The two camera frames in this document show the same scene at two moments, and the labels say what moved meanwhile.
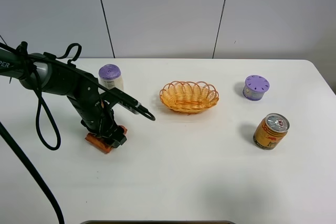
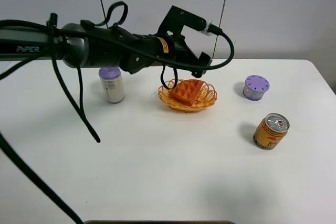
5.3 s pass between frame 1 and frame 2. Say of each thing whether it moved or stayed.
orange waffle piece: moved
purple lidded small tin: stayed
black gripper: moved
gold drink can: stayed
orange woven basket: stayed
